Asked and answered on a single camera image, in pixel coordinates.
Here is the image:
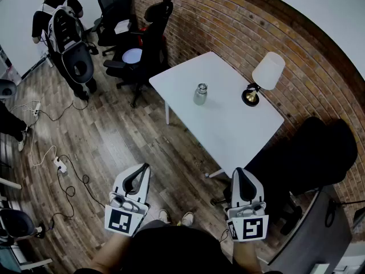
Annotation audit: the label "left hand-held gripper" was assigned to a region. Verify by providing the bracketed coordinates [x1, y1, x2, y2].
[104, 163, 151, 237]

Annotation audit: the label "white round plate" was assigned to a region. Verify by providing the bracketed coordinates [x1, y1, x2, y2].
[121, 48, 143, 65]

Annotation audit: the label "person's grey trousers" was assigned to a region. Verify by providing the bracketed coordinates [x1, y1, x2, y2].
[136, 220, 173, 232]

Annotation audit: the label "black cable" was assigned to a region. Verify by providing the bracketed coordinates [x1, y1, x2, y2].
[38, 100, 89, 122]
[50, 154, 106, 225]

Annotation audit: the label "person's left forearm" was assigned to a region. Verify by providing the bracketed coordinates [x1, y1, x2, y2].
[90, 232, 135, 274]

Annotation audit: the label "person's black shirt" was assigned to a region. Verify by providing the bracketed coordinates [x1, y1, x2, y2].
[74, 220, 282, 274]

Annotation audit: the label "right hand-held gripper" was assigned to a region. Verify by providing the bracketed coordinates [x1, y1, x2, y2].
[225, 167, 270, 242]

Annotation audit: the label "black mesh office chair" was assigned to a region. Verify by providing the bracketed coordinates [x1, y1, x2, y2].
[91, 0, 136, 57]

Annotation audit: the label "person's right forearm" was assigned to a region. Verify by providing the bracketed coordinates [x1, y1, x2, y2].
[232, 240, 263, 274]

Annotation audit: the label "white flat box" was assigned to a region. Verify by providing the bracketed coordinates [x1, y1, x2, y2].
[113, 20, 132, 35]

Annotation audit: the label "wide black office chair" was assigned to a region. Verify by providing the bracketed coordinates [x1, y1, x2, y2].
[210, 115, 359, 236]

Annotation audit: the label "person's white shoe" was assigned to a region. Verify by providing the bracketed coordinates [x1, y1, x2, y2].
[158, 208, 171, 225]
[181, 211, 195, 227]

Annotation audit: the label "person's left white shoe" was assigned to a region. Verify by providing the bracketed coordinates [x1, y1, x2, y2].
[158, 208, 171, 225]

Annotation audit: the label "grey rounded device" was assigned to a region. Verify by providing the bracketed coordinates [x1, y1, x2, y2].
[0, 208, 39, 244]
[0, 78, 17, 100]

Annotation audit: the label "person's right white shoe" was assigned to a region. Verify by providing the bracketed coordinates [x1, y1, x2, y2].
[181, 211, 195, 227]

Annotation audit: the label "small metal jar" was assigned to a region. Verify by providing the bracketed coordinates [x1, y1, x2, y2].
[193, 88, 206, 106]

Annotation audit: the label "white cable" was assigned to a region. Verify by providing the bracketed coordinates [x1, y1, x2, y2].
[28, 115, 58, 167]

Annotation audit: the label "white shade brass table lamp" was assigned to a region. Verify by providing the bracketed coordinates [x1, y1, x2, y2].
[241, 51, 286, 108]

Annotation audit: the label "black headrest office chair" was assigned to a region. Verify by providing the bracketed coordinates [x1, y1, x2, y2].
[103, 0, 175, 108]

